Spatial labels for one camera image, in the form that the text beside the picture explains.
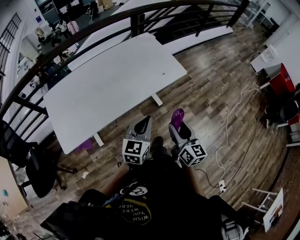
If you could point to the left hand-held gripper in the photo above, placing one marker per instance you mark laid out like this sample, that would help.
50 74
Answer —
134 150

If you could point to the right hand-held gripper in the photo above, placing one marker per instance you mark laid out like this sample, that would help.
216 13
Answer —
191 153

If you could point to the purple plastic object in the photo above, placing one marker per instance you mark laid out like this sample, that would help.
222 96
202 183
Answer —
177 118

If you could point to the person's right forearm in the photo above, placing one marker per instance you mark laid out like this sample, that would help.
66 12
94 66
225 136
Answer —
195 181

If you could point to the person's left forearm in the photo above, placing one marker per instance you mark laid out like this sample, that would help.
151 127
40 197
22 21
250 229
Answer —
116 179

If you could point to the person's black shoe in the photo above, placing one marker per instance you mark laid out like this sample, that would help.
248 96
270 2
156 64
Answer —
158 144

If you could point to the white table foot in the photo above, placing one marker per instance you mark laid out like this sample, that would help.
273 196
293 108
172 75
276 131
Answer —
157 99
98 140

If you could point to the white power strip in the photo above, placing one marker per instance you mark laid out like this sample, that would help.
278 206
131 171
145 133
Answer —
222 184

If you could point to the person's black printed shirt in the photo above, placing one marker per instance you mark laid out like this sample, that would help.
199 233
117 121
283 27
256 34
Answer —
164 199

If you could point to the white paper scrap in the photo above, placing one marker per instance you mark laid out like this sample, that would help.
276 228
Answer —
85 175

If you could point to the grey bag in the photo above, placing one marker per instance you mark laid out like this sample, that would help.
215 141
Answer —
234 228

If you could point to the black round chair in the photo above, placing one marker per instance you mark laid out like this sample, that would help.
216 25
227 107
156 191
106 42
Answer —
289 110

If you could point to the black metal railing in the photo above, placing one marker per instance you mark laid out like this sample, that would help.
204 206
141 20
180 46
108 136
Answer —
70 42

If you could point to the black office chair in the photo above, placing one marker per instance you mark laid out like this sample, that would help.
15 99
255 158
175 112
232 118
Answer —
35 168

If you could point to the red cabinet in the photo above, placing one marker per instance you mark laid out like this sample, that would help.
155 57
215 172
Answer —
282 80

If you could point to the black backpack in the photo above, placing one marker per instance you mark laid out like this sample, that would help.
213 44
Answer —
68 220

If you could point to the white box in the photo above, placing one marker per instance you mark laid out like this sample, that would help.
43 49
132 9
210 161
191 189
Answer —
269 55

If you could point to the white sign board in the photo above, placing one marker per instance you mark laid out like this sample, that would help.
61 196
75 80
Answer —
273 211

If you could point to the wooden cabinet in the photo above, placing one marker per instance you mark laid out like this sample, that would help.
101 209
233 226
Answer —
11 187

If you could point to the glass shelf cabinet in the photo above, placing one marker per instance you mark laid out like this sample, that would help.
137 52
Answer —
260 14

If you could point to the black framed window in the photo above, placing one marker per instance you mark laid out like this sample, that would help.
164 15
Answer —
8 39

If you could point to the white frame stand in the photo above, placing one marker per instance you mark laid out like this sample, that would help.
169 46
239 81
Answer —
260 201

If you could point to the blue wall sign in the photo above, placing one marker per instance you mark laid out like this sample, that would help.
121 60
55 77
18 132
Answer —
38 19

